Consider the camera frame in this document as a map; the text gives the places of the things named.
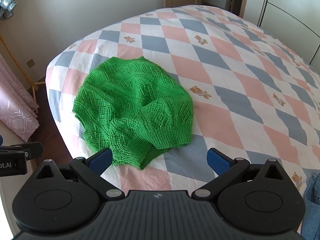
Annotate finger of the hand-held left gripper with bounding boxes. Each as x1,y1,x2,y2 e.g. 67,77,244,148
0,142,43,160

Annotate silver padded jacket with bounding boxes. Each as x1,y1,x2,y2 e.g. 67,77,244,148
0,0,19,21

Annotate white wardrobe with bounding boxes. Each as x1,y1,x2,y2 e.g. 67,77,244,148
243,0,320,66

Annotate green knit sweater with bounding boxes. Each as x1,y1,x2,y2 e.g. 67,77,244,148
72,56,195,171

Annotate pink patterned curtain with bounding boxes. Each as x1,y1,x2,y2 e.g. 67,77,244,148
0,52,40,142

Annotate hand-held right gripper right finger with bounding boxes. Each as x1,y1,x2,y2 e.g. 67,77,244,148
191,147,287,202

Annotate bed with patchwork quilt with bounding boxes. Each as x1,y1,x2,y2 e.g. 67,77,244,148
45,4,320,192

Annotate blue denim jeans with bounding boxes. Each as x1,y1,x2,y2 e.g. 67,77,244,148
298,173,320,240

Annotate yellow wooden rack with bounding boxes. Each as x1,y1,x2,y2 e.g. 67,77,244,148
0,35,39,114

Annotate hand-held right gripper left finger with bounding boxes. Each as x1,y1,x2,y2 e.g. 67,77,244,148
35,147,125,202

